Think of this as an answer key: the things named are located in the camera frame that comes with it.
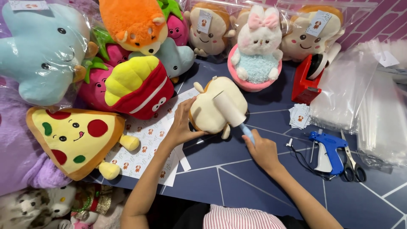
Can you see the person's left hand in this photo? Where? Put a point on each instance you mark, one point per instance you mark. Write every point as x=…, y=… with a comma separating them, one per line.
x=179, y=125

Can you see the person's right hand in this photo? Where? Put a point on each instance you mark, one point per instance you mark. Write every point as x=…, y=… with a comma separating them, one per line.
x=264, y=152

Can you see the cream toast plush toy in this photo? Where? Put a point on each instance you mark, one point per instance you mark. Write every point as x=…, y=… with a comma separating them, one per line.
x=206, y=111

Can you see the small white plastic fastener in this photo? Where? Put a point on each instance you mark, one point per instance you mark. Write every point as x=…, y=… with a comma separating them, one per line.
x=289, y=142

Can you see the sticker sheet with dog print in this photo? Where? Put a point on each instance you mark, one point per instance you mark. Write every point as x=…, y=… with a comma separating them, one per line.
x=146, y=140

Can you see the stack of small paper tags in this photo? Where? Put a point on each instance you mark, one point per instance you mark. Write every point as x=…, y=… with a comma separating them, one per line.
x=300, y=116

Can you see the red fries plush toy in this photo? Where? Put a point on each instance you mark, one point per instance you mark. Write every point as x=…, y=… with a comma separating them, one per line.
x=140, y=92

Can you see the blue tagging gun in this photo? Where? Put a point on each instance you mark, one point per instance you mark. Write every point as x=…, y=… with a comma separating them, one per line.
x=329, y=149

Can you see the small grey-blue elephant plush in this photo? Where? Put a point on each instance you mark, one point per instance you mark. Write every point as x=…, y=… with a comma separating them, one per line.
x=175, y=59

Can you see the person's striped shirt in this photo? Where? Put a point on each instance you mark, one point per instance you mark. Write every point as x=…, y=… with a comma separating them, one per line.
x=241, y=219

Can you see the red tape dispenser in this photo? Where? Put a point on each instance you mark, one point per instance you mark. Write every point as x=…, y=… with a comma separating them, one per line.
x=303, y=86

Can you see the pink strawberry plush toy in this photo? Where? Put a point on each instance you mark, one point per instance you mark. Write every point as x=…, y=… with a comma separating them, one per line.
x=93, y=89
x=115, y=54
x=177, y=30

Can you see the bagged toast plush toy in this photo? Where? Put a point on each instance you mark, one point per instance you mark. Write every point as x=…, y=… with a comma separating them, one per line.
x=208, y=35
x=241, y=22
x=307, y=35

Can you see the white bunny plush pink cup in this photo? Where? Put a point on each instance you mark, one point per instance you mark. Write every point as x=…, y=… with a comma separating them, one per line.
x=257, y=57

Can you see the pizza slice plush toy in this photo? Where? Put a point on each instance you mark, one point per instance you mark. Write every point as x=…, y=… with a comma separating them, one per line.
x=76, y=140

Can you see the pile of clear plastic bags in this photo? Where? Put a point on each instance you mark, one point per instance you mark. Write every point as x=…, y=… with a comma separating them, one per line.
x=365, y=105

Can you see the orange dog plush toy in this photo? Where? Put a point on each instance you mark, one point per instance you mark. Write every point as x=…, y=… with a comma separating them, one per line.
x=133, y=22

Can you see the plush with red gold trim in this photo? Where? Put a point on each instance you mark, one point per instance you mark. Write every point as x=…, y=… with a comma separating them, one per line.
x=93, y=200

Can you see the white kitty plush toy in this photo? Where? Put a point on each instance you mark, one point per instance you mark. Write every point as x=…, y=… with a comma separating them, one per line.
x=62, y=198

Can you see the large blue elephant plush bagged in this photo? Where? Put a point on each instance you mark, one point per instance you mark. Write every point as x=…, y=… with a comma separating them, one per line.
x=41, y=54

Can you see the large purple plush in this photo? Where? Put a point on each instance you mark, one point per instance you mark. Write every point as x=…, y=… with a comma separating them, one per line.
x=19, y=152

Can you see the grey white cat plush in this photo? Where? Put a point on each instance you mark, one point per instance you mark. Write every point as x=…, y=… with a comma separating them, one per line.
x=22, y=206

